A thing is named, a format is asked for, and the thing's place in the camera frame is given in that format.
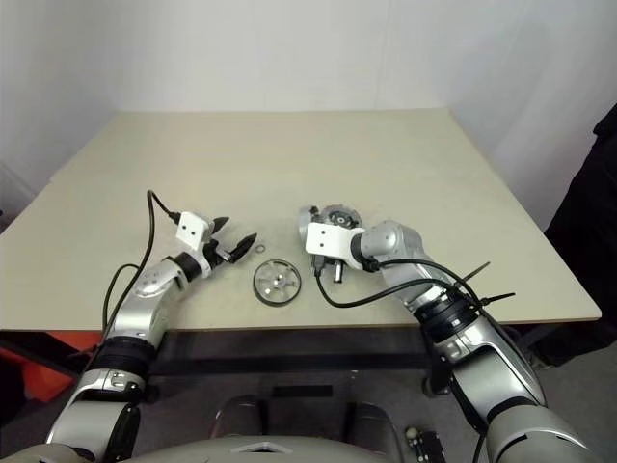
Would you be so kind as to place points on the silver spoked rotor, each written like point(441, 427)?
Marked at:
point(277, 284)

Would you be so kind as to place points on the small black device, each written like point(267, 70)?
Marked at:
point(426, 446)

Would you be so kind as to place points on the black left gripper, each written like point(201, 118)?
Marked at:
point(219, 252)

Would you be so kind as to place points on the motor stator with copper windings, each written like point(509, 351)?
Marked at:
point(304, 222)

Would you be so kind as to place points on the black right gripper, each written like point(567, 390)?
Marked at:
point(330, 269)

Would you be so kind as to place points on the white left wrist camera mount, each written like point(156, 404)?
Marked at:
point(192, 230)

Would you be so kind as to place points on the dark glossy rounded shape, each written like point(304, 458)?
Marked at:
point(241, 415)

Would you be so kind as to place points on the person in dark clothes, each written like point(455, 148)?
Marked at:
point(588, 217)

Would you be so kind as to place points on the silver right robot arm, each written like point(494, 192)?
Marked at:
point(400, 241)

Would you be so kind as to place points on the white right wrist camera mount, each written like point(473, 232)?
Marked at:
point(332, 238)

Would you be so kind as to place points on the black zip tie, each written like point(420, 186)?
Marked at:
point(476, 272)
point(496, 298)

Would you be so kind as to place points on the silver robot torso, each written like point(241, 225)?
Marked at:
point(270, 452)

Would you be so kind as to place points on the orange bin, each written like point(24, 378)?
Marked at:
point(48, 371)

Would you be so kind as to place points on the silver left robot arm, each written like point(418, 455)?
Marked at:
point(144, 308)

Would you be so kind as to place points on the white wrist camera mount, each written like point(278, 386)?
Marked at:
point(192, 230)
point(332, 238)

